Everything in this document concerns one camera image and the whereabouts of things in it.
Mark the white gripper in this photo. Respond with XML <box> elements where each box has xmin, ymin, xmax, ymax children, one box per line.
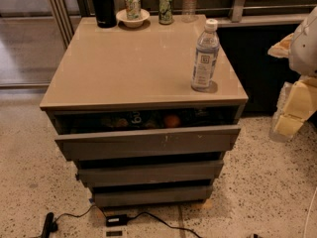
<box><xmin>272</xmin><ymin>77</ymin><xmax>317</xmax><ymax>138</ymax></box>

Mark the grey drawer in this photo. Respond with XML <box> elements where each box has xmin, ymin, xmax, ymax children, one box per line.
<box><xmin>55</xmin><ymin>124</ymin><xmax>241</xmax><ymax>161</ymax></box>
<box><xmin>93</xmin><ymin>185</ymin><xmax>212</xmax><ymax>207</ymax></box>
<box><xmin>78</xmin><ymin>160</ymin><xmax>224</xmax><ymax>187</ymax></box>

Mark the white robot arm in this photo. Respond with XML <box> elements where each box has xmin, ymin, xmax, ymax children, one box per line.
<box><xmin>267</xmin><ymin>7</ymin><xmax>317</xmax><ymax>142</ymax></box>

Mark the orange fruit in drawer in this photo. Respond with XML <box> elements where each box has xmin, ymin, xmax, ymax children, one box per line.
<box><xmin>163</xmin><ymin>114</ymin><xmax>181</xmax><ymax>128</ymax></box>

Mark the dark snack bag in drawer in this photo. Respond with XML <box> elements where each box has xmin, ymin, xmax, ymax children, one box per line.
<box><xmin>101</xmin><ymin>111</ymin><xmax>161</xmax><ymax>130</ymax></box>

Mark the grey drawer cabinet beige top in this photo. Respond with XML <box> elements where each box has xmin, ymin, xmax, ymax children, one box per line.
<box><xmin>40</xmin><ymin>16</ymin><xmax>248</xmax><ymax>198</ymax></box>

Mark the grey bottom drawer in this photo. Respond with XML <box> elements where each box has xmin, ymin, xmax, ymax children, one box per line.
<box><xmin>93</xmin><ymin>185</ymin><xmax>212</xmax><ymax>207</ymax></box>

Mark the grey top drawer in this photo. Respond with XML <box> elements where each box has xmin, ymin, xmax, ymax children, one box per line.
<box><xmin>55</xmin><ymin>124</ymin><xmax>241</xmax><ymax>161</ymax></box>

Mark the clear water bottle white cap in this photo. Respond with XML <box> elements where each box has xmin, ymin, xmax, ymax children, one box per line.
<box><xmin>191</xmin><ymin>19</ymin><xmax>220</xmax><ymax>91</ymax></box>

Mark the clear plastic bottle back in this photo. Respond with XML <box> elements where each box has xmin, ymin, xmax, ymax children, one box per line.
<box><xmin>181</xmin><ymin>0</ymin><xmax>197</xmax><ymax>23</ymax></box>

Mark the green drink can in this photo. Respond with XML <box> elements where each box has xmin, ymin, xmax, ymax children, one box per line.
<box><xmin>158</xmin><ymin>0</ymin><xmax>172</xmax><ymax>25</ymax></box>

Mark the green can in bowl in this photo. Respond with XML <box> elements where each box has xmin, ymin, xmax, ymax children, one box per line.
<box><xmin>125</xmin><ymin>0</ymin><xmax>141</xmax><ymax>20</ymax></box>

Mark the white ceramic bowl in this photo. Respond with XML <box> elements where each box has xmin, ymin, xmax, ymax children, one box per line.
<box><xmin>116</xmin><ymin>9</ymin><xmax>150</xmax><ymax>29</ymax></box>

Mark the black power adapter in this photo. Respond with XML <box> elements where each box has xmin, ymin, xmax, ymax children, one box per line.
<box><xmin>106</xmin><ymin>214</ymin><xmax>129</xmax><ymax>227</ymax></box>

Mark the black insulated flask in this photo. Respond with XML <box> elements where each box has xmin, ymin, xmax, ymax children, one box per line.
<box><xmin>92</xmin><ymin>0</ymin><xmax>117</xmax><ymax>28</ymax></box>

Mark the black plug on floor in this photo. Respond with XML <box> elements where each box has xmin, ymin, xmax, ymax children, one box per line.
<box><xmin>41</xmin><ymin>212</ymin><xmax>58</xmax><ymax>238</ymax></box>

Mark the metal railing post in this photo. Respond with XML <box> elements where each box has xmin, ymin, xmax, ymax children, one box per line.
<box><xmin>229</xmin><ymin>0</ymin><xmax>246</xmax><ymax>23</ymax></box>

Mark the black power cable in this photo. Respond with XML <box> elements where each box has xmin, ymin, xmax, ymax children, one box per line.
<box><xmin>53</xmin><ymin>203</ymin><xmax>202</xmax><ymax>238</ymax></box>

